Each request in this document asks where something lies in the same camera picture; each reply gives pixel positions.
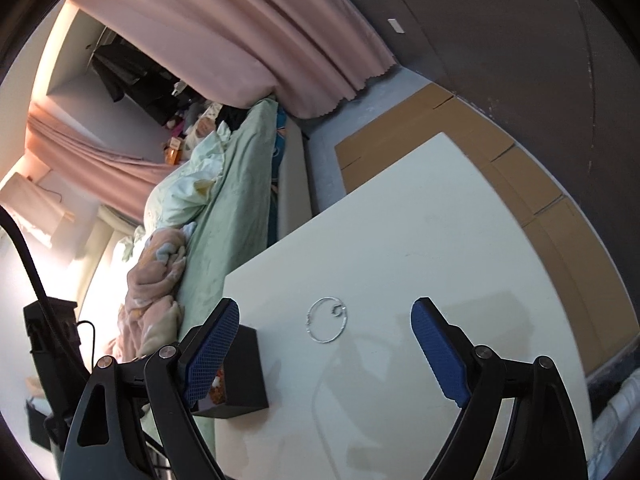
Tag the flat brown cardboard sheet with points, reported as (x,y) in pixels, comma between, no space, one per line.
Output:
(592,292)

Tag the pink curtain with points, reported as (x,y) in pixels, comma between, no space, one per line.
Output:
(310,54)
(120,181)

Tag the green bed sheet mattress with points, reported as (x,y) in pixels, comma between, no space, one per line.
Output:
(234,226)

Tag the pink fleece blanket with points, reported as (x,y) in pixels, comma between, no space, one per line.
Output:
(150,316)

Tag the pink curtain right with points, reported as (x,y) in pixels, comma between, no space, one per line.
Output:
(310,54)

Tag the thin silver wire bangle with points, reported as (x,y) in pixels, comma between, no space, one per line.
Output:
(326,320)

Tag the dark hanging clothes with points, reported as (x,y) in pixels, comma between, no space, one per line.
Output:
(127,71)

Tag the white cube side table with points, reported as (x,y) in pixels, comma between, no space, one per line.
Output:
(367,406)

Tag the black garment on bed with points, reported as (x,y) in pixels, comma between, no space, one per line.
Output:
(232,117)

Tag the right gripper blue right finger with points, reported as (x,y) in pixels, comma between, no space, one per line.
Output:
(543,439)

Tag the pink curtain left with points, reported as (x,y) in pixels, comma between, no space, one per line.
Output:
(120,181)

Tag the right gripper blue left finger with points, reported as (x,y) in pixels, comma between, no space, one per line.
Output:
(106,440)

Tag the black square jewelry box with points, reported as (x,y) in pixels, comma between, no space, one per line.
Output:
(239,387)

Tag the white wall socket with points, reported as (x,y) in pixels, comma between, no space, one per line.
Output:
(396,26)

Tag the orange box on shelf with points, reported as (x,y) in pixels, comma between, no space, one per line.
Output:
(173,151)

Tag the light green duvet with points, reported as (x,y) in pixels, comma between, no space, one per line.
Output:
(177,200)

